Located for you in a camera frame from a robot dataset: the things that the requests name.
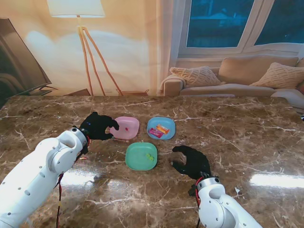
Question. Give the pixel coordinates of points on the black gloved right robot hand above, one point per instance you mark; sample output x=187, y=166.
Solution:
x=198, y=164

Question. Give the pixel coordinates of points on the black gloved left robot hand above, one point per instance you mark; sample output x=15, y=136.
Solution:
x=97, y=127

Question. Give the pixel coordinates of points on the small pink candy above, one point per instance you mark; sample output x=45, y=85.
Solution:
x=127, y=129

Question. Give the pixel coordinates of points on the orange candy bar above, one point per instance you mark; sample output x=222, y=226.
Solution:
x=164, y=129

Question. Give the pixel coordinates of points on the pink candy bar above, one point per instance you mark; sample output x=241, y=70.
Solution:
x=155, y=133

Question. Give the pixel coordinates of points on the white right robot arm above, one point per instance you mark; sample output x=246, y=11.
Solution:
x=216, y=209

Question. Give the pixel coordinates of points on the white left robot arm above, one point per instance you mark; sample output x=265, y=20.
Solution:
x=35, y=175

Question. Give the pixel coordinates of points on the pink square plastic dish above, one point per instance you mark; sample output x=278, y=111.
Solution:
x=129, y=123

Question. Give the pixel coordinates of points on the wooden low cabinet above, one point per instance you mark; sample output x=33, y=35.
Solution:
x=78, y=92

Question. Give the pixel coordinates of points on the green square plastic dish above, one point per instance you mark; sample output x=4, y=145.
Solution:
x=137, y=152

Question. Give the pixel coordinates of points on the blue square plastic dish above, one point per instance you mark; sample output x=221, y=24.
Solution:
x=154, y=121

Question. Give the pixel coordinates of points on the cream knitted cushion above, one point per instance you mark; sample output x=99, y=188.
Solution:
x=280, y=76
x=197, y=76

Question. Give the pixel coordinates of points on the flat screen television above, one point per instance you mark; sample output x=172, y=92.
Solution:
x=16, y=61

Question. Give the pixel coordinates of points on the beige sofa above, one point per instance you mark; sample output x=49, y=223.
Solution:
x=249, y=66

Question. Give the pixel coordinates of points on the black white striped object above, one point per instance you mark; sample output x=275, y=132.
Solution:
x=302, y=117

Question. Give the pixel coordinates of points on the wooden tripod floor lamp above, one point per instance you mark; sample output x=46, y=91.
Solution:
x=76, y=8

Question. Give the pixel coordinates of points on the white framed window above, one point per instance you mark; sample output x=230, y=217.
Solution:
x=213, y=23

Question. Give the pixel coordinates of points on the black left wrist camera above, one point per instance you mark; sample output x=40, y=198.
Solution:
x=86, y=147

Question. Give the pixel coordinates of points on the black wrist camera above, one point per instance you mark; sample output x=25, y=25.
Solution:
x=192, y=190
x=86, y=147

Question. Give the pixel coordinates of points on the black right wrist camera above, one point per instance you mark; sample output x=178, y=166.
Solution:
x=192, y=190

